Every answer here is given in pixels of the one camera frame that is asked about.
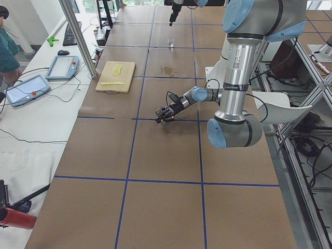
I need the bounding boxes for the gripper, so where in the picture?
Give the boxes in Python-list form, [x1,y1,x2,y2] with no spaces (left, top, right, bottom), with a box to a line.
[169,0,183,26]
[155,99,185,123]

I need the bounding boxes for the clear glass cup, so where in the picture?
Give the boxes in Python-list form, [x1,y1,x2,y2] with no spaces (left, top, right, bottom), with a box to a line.
[168,38,174,48]

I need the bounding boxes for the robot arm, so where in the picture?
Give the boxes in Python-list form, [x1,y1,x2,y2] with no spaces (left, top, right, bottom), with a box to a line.
[155,1,307,148]
[163,0,208,26]

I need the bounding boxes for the wooden cutting board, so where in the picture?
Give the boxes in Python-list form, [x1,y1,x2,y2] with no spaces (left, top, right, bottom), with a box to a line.
[95,61,135,93]

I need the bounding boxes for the lemon slices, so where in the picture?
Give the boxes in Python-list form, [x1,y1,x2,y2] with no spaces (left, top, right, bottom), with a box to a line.
[112,64,122,75]

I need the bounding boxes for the yellow plastic knife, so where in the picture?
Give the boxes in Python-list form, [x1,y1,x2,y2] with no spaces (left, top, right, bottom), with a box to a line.
[100,81,125,86]

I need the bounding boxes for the black control box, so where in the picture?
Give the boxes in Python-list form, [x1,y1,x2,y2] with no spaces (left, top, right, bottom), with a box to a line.
[94,27,110,46]

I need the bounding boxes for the black keyboard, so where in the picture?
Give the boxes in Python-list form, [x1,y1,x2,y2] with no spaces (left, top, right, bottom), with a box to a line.
[62,24,77,47]

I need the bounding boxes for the far teach pendant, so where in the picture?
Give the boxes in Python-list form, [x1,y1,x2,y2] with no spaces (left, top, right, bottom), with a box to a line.
[45,56,80,81]

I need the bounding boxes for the teach pendant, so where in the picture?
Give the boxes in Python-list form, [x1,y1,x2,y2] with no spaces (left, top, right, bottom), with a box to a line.
[5,75,51,107]
[45,56,80,81]

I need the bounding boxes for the white plastic chair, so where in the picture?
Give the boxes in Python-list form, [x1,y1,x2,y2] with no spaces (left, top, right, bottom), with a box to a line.
[252,91,312,125]

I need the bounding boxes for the black computer mouse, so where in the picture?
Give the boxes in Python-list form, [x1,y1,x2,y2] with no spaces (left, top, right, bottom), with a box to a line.
[57,50,70,56]

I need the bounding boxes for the green plastic clamp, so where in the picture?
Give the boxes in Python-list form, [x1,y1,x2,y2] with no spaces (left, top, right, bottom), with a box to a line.
[47,36,59,47]

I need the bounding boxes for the near teach pendant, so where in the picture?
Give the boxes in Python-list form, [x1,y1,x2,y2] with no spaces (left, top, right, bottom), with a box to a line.
[5,75,51,107]

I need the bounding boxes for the person in dark jacket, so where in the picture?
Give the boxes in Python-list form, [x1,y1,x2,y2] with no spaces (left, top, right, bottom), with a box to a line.
[1,6,22,86]

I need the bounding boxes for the red thermos bottle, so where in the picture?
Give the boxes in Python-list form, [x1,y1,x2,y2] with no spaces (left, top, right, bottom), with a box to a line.
[1,207,37,230]

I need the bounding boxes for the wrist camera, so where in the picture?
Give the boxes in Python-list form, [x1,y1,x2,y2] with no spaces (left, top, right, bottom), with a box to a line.
[168,92,179,103]

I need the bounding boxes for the aluminium frame post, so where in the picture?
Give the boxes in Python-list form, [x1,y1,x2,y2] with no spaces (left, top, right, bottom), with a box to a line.
[59,0,97,79]

